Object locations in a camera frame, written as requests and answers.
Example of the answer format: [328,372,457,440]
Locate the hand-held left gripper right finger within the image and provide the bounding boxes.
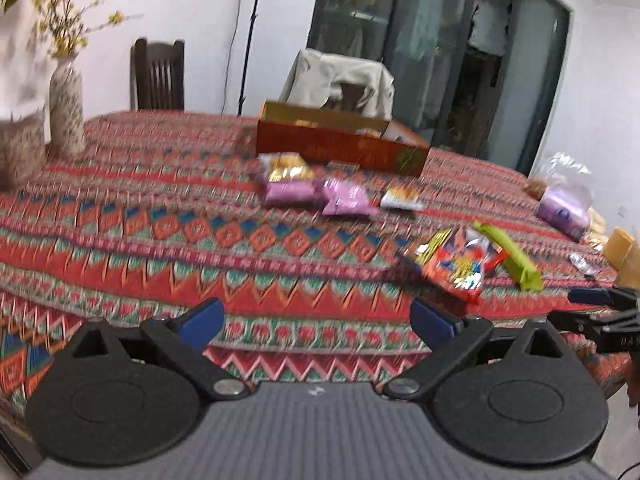
[382,297,566,402]

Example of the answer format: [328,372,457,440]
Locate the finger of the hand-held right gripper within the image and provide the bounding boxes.
[567,287,617,307]
[546,310,608,336]

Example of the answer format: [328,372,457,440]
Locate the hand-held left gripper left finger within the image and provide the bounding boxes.
[70,297,251,402]

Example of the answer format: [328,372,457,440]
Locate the orange cardboard box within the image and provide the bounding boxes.
[255,101,431,178]

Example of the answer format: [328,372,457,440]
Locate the silver foil wrapper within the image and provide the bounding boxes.
[568,252,602,277]

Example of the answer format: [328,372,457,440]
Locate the tan small box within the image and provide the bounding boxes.
[601,226,637,267]

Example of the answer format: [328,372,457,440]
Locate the red cartoon snack packet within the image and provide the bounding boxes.
[397,226,510,307]

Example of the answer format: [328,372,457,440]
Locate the patterned red tablecloth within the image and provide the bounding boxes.
[0,110,632,426]

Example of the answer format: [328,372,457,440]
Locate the green snack packet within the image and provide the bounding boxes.
[471,220,545,292]

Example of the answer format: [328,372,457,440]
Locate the purple tissue pack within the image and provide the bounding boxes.
[535,184,594,242]

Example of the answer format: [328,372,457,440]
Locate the clear plastic pastry bag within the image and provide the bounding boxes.
[522,151,606,246]

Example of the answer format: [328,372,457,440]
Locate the pink snack packet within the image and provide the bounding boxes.
[262,179,322,207]
[319,176,380,219]

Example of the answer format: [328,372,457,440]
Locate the gold cracker packet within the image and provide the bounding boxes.
[256,152,317,184]

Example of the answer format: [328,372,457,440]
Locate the chair under jacket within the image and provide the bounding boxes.
[339,82,373,111]

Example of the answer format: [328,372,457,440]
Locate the dark wooden chair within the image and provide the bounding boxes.
[130,37,186,111]

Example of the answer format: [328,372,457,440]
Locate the large patterned pot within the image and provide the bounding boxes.
[0,114,48,192]

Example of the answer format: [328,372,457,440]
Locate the floral patterned vase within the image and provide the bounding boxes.
[48,57,87,159]

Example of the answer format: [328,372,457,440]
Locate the beige jacket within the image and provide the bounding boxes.
[278,48,396,121]

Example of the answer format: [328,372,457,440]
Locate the glass sliding door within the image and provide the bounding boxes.
[307,0,572,177]

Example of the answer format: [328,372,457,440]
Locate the black light stand pole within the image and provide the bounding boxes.
[236,0,268,116]

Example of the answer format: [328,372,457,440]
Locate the yellow flower branches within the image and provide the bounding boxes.
[32,0,146,61]

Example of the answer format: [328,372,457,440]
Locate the white paper wrap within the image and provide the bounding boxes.
[0,0,51,122]

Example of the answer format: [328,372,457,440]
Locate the thin black cable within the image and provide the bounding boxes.
[220,0,251,113]

